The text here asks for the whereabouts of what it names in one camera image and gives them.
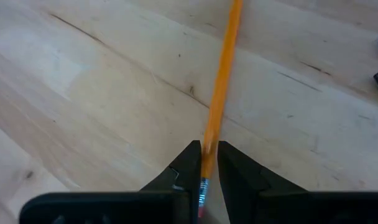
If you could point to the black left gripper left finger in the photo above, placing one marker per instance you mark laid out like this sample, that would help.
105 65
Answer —
189 174

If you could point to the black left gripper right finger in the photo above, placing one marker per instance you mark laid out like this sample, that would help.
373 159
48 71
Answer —
238 186

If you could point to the orange pencil with pink eraser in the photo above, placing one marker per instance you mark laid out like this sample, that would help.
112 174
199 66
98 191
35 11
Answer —
221 81

